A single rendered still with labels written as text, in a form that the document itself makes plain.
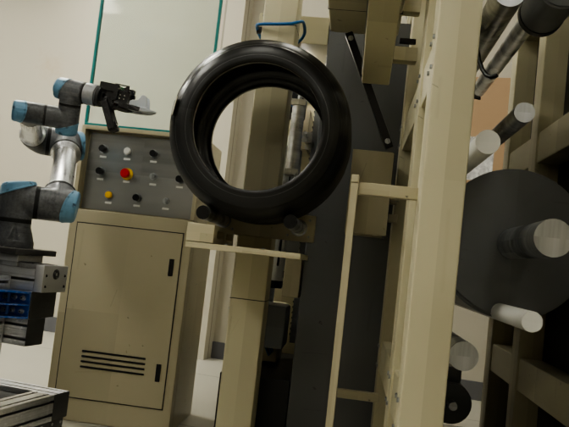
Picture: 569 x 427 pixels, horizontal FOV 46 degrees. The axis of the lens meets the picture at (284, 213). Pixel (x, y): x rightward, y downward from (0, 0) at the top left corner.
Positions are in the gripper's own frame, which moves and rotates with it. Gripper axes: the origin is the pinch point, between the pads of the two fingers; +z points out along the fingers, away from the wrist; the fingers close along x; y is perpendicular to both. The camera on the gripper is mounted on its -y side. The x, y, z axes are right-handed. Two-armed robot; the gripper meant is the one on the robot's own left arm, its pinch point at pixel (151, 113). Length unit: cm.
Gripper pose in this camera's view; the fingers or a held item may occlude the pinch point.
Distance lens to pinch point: 236.9
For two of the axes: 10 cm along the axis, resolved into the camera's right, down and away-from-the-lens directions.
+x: 1.0, 0.8, 9.9
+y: 2.3, -9.7, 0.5
